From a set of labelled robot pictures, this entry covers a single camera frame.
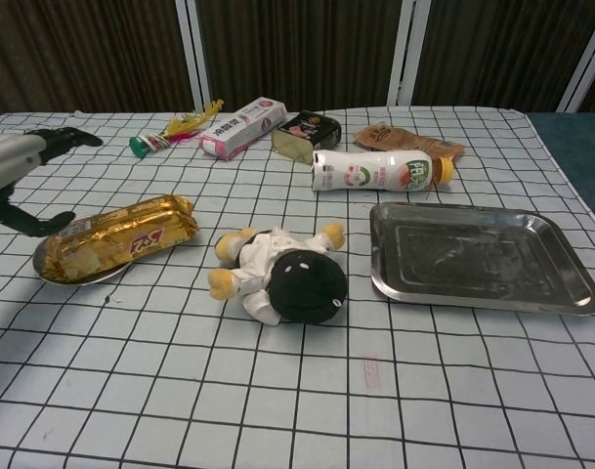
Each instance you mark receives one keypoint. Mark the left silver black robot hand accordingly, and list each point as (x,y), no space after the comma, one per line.
(4,161)

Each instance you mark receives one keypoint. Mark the gold biscuit packet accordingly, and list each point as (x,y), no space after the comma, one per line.
(131,229)

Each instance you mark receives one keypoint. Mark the plush doll black head white coat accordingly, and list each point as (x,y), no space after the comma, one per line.
(307,288)

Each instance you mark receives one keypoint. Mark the feather shuttlecock green base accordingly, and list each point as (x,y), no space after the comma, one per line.
(140,145)

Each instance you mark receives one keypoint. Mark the round stainless steel plate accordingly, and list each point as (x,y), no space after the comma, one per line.
(101,277)

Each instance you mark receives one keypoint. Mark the pink white toothpaste box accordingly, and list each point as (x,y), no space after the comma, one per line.
(238,129)

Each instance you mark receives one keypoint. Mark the clear packet with dried leaf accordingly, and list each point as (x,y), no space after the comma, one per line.
(289,144)

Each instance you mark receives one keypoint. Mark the black rectangular tin box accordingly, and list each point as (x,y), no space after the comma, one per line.
(311,127)

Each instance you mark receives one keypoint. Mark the white black grid tablecloth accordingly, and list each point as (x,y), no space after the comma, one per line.
(277,366)

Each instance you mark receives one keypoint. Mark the white yogurt drink bottle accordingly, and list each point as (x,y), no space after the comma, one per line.
(365,171)

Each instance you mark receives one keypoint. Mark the brown paper pouch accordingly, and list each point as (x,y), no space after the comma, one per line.
(390,137)

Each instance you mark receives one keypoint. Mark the rectangular stainless steel tray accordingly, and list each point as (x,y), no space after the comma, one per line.
(473,254)

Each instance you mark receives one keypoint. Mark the white partition frame post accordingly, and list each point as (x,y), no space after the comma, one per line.
(197,54)
(408,49)
(582,68)

